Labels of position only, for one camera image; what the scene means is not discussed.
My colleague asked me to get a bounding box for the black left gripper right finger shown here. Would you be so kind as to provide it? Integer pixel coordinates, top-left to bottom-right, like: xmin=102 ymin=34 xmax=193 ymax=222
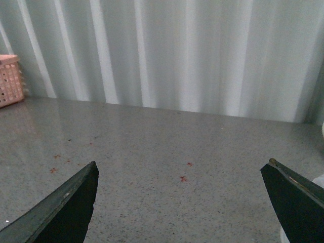
xmin=260 ymin=158 xmax=323 ymax=242

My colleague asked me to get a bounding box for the pink plastic basket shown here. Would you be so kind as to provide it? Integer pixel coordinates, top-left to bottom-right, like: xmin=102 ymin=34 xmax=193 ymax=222
xmin=1 ymin=54 xmax=25 ymax=108

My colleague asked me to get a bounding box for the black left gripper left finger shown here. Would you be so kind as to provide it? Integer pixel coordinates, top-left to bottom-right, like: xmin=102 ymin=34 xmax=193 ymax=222
xmin=1 ymin=161 xmax=99 ymax=242

